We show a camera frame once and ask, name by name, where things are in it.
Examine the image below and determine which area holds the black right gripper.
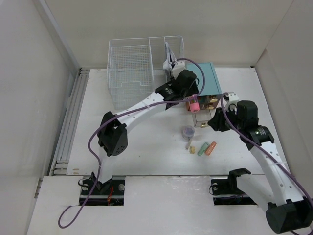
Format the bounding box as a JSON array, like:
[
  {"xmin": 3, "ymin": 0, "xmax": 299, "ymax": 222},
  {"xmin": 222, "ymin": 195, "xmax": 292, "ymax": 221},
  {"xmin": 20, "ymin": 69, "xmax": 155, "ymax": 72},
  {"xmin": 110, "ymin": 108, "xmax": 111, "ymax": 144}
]
[{"xmin": 207, "ymin": 105, "xmax": 244, "ymax": 132}]

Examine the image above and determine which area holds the clear drawer with gold knob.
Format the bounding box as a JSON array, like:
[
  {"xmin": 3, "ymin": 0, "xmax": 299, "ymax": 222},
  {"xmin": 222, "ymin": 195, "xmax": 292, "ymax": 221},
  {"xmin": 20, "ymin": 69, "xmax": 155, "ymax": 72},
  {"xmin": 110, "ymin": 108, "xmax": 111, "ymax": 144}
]
[{"xmin": 192, "ymin": 110, "xmax": 212, "ymax": 128}]

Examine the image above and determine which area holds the pink marker tube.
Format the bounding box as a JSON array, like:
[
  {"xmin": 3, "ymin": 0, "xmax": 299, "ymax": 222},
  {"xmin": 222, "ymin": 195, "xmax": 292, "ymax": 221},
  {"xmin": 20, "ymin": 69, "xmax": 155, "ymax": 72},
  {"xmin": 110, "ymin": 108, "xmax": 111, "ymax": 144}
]
[{"xmin": 188, "ymin": 95, "xmax": 200, "ymax": 113}]

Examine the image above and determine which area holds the grey setup guide booklet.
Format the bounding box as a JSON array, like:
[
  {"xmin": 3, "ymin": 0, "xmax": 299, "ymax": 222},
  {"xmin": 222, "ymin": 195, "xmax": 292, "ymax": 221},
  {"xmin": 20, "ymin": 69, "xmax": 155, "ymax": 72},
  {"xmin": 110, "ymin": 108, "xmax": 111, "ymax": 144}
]
[{"xmin": 163, "ymin": 42, "xmax": 178, "ymax": 82}]

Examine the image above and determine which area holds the clear jar of clips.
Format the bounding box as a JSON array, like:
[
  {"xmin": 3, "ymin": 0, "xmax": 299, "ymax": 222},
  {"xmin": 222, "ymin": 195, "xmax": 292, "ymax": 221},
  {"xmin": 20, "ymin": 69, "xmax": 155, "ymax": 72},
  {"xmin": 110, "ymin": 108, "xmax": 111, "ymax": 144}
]
[{"xmin": 181, "ymin": 125, "xmax": 195, "ymax": 140}]

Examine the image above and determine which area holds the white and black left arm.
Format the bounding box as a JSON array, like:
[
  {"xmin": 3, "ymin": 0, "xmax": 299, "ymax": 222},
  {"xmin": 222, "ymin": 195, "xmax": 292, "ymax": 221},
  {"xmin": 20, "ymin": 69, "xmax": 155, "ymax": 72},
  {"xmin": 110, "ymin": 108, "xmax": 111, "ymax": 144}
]
[{"xmin": 88, "ymin": 69, "xmax": 205, "ymax": 194}]

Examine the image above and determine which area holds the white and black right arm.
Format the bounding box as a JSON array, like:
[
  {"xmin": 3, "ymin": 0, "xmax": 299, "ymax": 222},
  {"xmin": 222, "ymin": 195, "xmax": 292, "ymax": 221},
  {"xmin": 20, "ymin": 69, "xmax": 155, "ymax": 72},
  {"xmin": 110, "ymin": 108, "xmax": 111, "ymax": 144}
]
[{"xmin": 208, "ymin": 100, "xmax": 313, "ymax": 234}]

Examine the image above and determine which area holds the teal mini drawer cabinet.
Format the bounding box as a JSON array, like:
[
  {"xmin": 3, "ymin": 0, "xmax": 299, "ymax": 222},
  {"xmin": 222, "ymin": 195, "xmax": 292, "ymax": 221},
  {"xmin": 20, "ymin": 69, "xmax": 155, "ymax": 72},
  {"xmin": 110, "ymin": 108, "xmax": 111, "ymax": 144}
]
[{"xmin": 186, "ymin": 62, "xmax": 222, "ymax": 111}]

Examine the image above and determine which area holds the orange highlighter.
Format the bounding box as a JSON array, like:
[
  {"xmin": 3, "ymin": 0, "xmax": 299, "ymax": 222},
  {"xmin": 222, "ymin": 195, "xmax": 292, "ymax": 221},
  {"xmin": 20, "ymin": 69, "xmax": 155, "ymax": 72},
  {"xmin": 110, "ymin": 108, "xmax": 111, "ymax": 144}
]
[{"xmin": 205, "ymin": 141, "xmax": 217, "ymax": 156}]

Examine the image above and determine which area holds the green highlighter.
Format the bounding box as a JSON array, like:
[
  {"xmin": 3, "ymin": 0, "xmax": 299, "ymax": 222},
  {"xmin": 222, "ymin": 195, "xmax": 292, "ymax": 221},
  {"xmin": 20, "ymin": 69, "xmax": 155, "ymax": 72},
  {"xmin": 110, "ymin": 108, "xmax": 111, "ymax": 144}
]
[{"xmin": 197, "ymin": 142, "xmax": 210, "ymax": 156}]

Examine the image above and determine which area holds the grey small eraser stick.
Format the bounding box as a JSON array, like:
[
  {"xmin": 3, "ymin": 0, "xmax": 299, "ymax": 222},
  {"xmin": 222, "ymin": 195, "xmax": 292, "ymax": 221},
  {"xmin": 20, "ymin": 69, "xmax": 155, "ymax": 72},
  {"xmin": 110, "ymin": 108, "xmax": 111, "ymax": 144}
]
[{"xmin": 185, "ymin": 139, "xmax": 192, "ymax": 150}]

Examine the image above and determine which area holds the yellow small clip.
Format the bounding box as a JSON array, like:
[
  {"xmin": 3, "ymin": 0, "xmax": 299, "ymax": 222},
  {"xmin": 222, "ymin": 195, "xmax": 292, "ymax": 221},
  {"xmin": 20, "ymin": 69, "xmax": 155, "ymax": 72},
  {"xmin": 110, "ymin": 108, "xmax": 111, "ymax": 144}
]
[{"xmin": 189, "ymin": 146, "xmax": 195, "ymax": 154}]

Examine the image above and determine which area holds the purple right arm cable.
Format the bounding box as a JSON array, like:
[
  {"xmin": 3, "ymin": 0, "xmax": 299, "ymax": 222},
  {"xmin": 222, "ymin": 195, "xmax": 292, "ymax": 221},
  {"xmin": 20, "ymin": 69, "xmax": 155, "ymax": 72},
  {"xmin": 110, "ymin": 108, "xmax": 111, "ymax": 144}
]
[{"xmin": 220, "ymin": 92, "xmax": 313, "ymax": 235}]

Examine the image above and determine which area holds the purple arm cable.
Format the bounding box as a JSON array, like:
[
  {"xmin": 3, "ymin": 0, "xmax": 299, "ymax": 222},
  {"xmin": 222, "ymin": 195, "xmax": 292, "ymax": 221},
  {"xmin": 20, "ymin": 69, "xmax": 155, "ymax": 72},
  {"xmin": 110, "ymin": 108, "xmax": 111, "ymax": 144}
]
[
  {"xmin": 220, "ymin": 92, "xmax": 313, "ymax": 235},
  {"xmin": 58, "ymin": 58, "xmax": 206, "ymax": 229}
]

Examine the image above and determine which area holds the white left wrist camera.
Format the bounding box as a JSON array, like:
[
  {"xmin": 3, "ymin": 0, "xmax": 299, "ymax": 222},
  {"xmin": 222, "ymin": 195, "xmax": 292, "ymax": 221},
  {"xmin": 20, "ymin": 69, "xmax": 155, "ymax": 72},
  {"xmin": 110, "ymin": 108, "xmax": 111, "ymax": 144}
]
[{"xmin": 172, "ymin": 60, "xmax": 186, "ymax": 79}]

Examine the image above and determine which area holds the white wire mesh organizer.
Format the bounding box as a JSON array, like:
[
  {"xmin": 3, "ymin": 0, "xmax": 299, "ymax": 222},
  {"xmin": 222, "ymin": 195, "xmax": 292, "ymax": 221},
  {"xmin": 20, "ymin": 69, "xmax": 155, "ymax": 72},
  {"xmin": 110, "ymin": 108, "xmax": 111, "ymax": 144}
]
[{"xmin": 107, "ymin": 36, "xmax": 183, "ymax": 110}]

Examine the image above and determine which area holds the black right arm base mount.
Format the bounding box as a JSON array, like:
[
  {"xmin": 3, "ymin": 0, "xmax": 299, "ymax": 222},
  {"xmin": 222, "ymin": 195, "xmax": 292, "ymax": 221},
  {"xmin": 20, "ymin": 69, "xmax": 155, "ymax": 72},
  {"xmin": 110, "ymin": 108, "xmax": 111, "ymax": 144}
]
[{"xmin": 209, "ymin": 168, "xmax": 257, "ymax": 206}]

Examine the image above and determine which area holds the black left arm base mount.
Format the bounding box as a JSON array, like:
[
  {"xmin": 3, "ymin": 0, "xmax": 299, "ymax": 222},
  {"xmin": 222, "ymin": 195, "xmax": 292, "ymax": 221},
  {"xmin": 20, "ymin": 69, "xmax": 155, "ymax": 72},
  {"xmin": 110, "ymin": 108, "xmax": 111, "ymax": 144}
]
[{"xmin": 78, "ymin": 173, "xmax": 126, "ymax": 206}]

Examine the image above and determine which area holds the aluminium rail frame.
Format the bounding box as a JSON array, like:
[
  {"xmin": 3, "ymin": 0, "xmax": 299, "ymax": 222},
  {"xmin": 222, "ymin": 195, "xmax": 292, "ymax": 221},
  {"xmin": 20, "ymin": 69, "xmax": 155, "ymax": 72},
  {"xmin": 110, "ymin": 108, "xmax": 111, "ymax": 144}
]
[{"xmin": 47, "ymin": 68, "xmax": 90, "ymax": 176}]

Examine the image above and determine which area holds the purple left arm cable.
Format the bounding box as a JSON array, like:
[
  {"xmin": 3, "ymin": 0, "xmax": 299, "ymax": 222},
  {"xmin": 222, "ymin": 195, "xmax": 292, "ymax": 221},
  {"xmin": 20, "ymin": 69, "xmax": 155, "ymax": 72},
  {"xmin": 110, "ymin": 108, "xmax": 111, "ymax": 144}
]
[{"xmin": 58, "ymin": 58, "xmax": 206, "ymax": 229}]

